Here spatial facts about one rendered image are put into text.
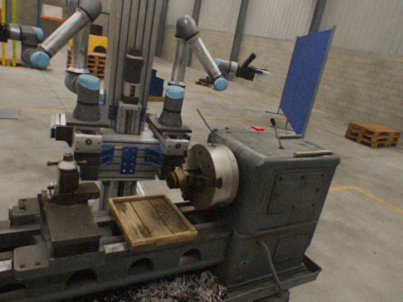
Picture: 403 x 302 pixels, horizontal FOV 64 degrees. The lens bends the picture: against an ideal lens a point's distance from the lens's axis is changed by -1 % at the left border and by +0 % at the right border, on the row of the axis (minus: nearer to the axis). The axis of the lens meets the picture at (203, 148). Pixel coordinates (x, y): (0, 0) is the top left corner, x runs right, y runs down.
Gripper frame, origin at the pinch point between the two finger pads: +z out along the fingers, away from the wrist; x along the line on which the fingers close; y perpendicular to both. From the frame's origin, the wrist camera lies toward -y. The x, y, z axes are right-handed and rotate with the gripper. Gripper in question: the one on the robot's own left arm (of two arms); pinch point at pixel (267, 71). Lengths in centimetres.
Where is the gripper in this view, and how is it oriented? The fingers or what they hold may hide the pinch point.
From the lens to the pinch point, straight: 216.8
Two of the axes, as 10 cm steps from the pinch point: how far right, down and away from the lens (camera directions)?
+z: 9.8, 1.7, 0.9
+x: 0.1, 4.4, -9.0
